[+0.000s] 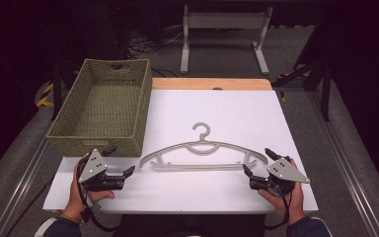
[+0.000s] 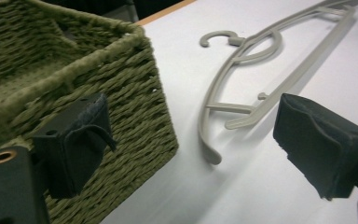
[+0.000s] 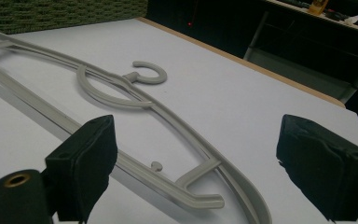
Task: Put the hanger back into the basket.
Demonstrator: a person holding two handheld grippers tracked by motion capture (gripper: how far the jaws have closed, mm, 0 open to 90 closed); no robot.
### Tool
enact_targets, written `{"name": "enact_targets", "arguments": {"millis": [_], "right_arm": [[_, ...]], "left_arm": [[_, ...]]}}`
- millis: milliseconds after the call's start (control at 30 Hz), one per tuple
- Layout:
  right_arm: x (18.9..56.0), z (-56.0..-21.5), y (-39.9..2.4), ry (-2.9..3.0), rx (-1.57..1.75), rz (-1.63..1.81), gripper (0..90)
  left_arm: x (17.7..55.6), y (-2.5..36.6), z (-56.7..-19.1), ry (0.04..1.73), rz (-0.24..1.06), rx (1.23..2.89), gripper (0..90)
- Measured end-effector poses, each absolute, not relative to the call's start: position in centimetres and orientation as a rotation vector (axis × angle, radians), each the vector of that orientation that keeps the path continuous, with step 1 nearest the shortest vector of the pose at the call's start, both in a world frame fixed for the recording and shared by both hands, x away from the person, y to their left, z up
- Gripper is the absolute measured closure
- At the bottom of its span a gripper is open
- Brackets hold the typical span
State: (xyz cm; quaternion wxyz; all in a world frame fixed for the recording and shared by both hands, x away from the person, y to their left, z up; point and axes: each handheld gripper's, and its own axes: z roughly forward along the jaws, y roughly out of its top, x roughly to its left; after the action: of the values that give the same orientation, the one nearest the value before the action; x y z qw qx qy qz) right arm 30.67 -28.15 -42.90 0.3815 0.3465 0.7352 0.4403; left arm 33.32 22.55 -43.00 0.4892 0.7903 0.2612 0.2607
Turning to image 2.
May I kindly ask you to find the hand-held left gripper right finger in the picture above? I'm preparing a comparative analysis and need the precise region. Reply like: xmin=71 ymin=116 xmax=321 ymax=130
xmin=272 ymin=92 xmax=358 ymax=203

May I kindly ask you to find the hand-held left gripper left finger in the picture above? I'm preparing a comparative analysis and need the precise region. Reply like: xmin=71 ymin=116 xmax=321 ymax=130
xmin=32 ymin=92 xmax=117 ymax=200

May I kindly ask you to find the grey plastic clothes hanger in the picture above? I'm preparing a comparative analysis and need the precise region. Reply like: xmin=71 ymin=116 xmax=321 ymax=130
xmin=197 ymin=0 xmax=358 ymax=166

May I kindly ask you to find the green woven basket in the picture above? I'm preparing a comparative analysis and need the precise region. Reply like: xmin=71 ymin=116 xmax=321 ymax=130
xmin=0 ymin=0 xmax=180 ymax=224

